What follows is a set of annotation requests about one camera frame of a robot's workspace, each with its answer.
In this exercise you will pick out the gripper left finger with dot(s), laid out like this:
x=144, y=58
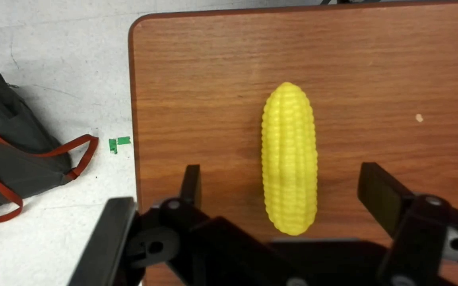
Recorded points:
x=181, y=234

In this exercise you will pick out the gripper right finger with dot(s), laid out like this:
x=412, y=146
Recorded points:
x=416, y=226

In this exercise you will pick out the green tape mark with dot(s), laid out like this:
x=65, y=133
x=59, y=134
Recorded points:
x=117, y=143

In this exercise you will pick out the yellow toy corn cob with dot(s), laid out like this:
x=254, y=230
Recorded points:
x=290, y=158

